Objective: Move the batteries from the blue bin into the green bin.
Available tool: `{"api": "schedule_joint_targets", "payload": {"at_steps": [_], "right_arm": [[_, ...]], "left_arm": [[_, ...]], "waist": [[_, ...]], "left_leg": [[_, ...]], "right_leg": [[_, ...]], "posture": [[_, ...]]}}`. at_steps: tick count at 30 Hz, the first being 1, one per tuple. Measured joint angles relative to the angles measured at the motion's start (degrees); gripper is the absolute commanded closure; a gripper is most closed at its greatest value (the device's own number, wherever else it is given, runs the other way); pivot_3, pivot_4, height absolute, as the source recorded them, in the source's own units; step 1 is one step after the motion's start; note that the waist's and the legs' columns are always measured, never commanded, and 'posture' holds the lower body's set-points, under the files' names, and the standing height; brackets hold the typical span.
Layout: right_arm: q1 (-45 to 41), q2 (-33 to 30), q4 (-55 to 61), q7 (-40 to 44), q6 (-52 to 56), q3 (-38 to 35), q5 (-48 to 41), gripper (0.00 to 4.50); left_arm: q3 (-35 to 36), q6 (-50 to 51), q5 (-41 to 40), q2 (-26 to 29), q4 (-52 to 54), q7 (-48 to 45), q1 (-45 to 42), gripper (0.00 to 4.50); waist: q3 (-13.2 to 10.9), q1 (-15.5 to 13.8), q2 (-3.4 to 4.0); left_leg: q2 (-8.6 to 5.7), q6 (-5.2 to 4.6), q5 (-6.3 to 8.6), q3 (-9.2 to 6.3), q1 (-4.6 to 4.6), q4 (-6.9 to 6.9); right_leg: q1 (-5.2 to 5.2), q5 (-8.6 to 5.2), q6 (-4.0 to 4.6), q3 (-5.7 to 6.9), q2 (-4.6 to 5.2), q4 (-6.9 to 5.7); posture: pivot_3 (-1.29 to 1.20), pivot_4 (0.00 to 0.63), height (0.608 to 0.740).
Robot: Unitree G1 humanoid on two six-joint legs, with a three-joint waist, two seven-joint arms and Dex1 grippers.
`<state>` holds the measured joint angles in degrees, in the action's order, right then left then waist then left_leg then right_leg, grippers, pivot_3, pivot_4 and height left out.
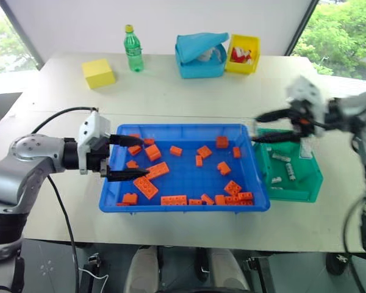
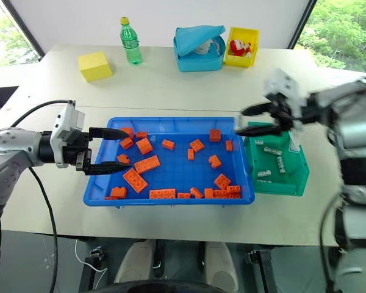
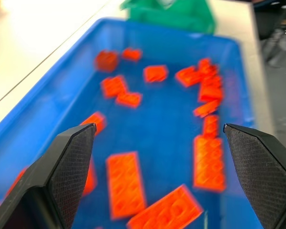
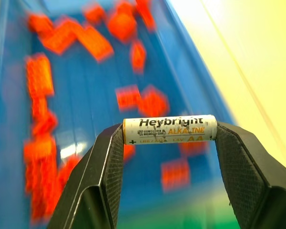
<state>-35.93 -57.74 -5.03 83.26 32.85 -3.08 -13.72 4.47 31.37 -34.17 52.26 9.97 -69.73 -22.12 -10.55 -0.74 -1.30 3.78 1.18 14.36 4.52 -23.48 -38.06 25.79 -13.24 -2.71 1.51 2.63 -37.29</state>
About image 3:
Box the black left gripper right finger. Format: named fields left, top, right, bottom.
left=223, top=123, right=286, bottom=229

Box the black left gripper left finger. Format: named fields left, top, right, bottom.
left=0, top=123, right=97, bottom=229

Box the blue plastic bin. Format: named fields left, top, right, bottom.
left=0, top=17, right=256, bottom=229

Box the green plastic bin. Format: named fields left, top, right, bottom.
left=120, top=0, right=216, bottom=34

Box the large orange building plate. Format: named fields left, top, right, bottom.
left=127, top=184, right=204, bottom=229
left=193, top=135, right=226, bottom=192
left=106, top=151, right=148, bottom=219

